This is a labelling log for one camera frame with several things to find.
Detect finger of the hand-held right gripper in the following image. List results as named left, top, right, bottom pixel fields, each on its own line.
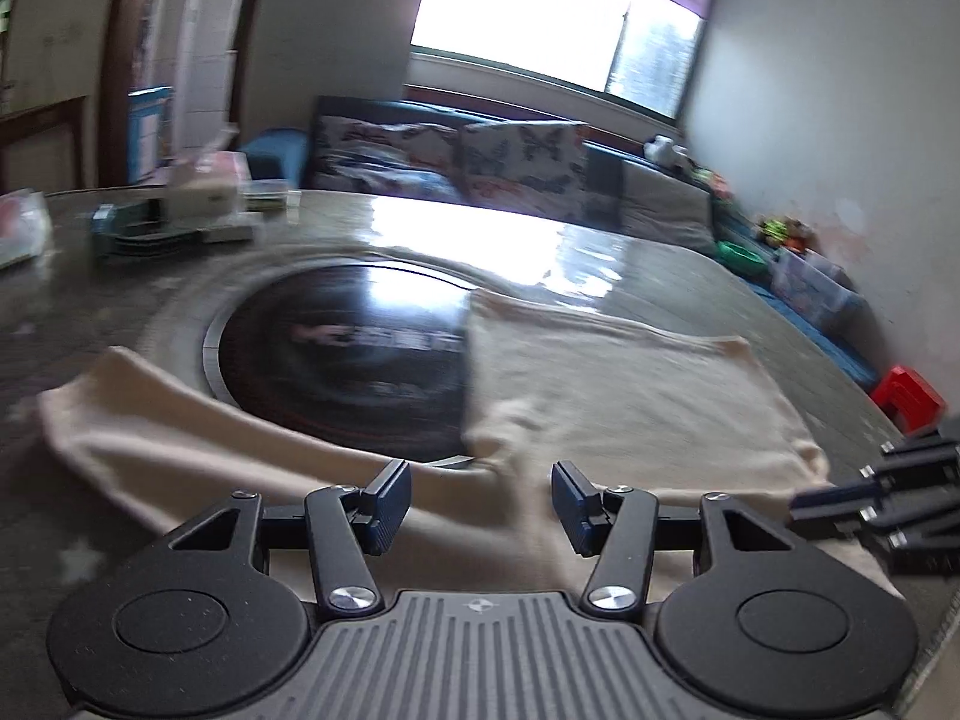
left=859, top=435, right=960, bottom=492
left=791, top=484, right=960, bottom=577

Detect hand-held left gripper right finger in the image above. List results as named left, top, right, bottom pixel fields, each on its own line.
left=551, top=461, right=800, bottom=622

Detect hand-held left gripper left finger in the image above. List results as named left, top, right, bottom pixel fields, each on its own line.
left=171, top=460, right=414, bottom=622

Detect beige garment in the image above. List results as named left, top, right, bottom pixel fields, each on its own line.
left=37, top=289, right=910, bottom=602

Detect red plastic stool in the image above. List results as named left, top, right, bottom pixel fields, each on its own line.
left=870, top=364, right=948, bottom=436

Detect blue floor mat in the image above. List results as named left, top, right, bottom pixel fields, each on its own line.
left=720, top=255, right=880, bottom=392

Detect round black induction cooktop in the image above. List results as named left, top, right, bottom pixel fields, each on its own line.
left=199, top=262, right=490, bottom=470

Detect clear plastic storage box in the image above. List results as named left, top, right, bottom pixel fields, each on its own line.
left=772, top=247, right=871, bottom=332

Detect green bowl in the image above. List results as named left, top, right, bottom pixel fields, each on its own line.
left=716, top=240, right=770, bottom=275

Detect colourful toys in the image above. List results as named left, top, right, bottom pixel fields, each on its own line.
left=754, top=214, right=815, bottom=253

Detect grey sofa cushion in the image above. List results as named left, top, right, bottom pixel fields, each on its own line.
left=621, top=163, right=715, bottom=254

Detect butterfly print pillow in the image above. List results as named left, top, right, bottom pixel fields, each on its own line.
left=460, top=120, right=590, bottom=220
left=319, top=120, right=462, bottom=200

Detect white plush toy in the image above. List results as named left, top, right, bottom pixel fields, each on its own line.
left=645, top=135, right=692, bottom=170

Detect blue chair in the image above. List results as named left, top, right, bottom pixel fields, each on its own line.
left=244, top=131, right=308, bottom=190

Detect white tissue box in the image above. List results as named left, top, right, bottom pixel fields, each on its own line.
left=154, top=152, right=253, bottom=227

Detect teal box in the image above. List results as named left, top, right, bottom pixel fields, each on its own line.
left=90, top=202, right=160, bottom=257

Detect dark blue sofa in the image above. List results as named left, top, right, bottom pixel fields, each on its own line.
left=311, top=94, right=722, bottom=257

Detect blue and white carton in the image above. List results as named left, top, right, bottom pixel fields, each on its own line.
left=127, top=86, right=178, bottom=185

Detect clear plastic bag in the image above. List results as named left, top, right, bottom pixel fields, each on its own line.
left=0, top=189, right=53, bottom=271

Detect window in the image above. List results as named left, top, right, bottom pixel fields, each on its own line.
left=409, top=0, right=715, bottom=121

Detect wooden cabinet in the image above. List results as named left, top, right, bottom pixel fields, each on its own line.
left=0, top=96, right=89, bottom=196

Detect brown door frame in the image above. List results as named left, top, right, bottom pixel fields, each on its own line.
left=101, top=0, right=272, bottom=188

